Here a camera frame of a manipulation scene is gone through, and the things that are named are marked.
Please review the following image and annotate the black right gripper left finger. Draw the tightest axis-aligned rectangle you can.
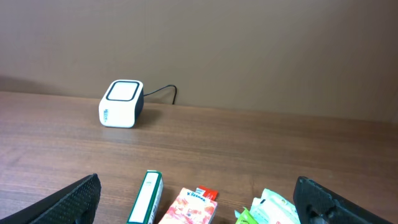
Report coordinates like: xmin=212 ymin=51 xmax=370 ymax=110
xmin=1 ymin=174 xmax=101 ymax=224

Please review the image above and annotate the dark green small box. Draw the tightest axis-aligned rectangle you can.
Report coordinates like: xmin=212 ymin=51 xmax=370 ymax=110
xmin=126 ymin=170 xmax=164 ymax=224

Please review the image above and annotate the red stick packet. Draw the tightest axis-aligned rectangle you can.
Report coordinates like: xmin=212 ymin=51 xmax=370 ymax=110
xmin=195 ymin=185 xmax=218 ymax=201

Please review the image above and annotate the orange small box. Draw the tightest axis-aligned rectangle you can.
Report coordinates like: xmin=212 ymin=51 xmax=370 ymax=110
xmin=159 ymin=188 xmax=218 ymax=224

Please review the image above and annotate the white barcode scanner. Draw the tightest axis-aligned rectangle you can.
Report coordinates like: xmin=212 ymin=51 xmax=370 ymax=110
xmin=98 ymin=80 xmax=144 ymax=128

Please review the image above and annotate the teal tissue packet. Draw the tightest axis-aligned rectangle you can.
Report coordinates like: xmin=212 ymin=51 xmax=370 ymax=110
xmin=249 ymin=189 xmax=300 ymax=224

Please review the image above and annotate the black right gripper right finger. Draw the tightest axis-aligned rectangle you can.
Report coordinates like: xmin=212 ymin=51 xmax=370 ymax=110
xmin=293 ymin=176 xmax=391 ymax=224

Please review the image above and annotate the black scanner cable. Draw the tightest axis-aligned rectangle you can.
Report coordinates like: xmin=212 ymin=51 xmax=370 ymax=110
xmin=142 ymin=84 xmax=178 ymax=105

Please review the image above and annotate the green gummy candy bag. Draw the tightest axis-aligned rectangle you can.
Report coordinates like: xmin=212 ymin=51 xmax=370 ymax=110
xmin=234 ymin=207 xmax=258 ymax=224

